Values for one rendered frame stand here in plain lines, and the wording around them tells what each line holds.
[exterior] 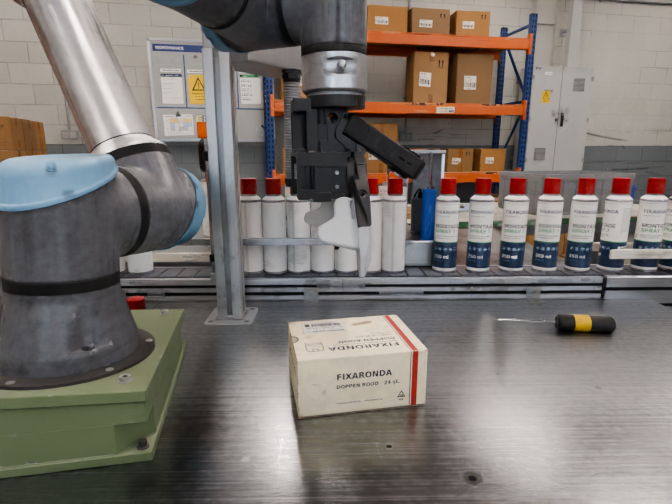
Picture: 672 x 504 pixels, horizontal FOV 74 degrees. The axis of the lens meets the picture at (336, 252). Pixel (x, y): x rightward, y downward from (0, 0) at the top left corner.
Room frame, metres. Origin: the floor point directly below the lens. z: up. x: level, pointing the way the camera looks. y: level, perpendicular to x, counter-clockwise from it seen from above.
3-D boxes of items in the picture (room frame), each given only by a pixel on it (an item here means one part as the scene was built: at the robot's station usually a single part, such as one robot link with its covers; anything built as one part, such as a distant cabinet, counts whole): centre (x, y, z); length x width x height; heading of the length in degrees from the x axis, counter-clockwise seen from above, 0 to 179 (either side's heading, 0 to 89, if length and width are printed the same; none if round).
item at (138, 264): (0.96, 0.43, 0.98); 0.05 x 0.05 x 0.20
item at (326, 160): (0.55, 0.01, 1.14); 0.09 x 0.08 x 0.12; 101
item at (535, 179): (2.62, -1.32, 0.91); 0.60 x 0.40 x 0.22; 104
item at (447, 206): (0.97, -0.24, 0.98); 0.05 x 0.05 x 0.20
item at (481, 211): (0.97, -0.32, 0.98); 0.05 x 0.05 x 0.20
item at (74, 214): (0.51, 0.31, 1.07); 0.13 x 0.12 x 0.14; 160
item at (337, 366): (0.55, -0.02, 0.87); 0.16 x 0.12 x 0.07; 101
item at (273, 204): (0.96, 0.13, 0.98); 0.05 x 0.05 x 0.20
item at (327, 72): (0.55, 0.00, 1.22); 0.08 x 0.08 x 0.05
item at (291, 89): (0.86, 0.08, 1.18); 0.04 x 0.04 x 0.21
